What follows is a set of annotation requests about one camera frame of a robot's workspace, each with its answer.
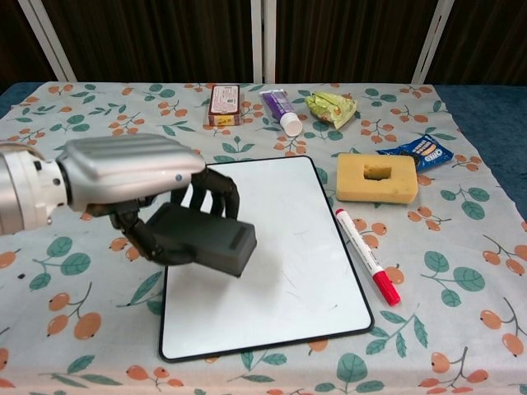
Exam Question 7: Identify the silver and black left robot hand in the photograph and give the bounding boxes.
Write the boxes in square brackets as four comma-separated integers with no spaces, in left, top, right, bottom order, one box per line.
[55,132,240,266]

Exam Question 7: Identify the dark grey board eraser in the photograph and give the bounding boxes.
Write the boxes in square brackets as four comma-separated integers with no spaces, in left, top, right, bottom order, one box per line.
[144,202,259,277]

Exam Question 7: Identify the red whiteboard marker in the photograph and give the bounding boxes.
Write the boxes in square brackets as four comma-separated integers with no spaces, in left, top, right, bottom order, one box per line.
[334,208,402,307]

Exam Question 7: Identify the brown rectangular snack box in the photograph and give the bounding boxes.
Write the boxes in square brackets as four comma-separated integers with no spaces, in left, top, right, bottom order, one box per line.
[207,84,242,127]

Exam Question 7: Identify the purple tube with white cap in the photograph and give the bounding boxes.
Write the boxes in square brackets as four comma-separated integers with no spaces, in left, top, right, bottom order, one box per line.
[259,89,303,137]

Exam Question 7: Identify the floral fruit-print tablecloth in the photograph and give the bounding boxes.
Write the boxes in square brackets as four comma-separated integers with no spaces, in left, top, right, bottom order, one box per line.
[0,81,527,395]

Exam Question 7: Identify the yellow-green crumpled snack bag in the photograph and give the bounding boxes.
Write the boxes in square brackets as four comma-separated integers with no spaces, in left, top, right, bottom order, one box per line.
[305,91,357,131]

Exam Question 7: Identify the yellow sponge with hole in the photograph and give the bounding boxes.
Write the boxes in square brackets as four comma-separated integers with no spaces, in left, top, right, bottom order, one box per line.
[336,152,418,204]

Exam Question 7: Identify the blue Oreo cookie packet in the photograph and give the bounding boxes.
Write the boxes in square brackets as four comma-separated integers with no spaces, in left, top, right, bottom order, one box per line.
[375,133,455,173]

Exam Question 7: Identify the white metal frame post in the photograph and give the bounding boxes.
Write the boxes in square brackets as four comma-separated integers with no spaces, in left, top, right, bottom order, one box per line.
[250,0,277,85]
[411,0,455,86]
[16,0,77,81]

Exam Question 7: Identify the white board with black frame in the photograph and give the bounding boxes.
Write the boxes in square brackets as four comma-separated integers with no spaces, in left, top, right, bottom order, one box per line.
[158,156,375,364]

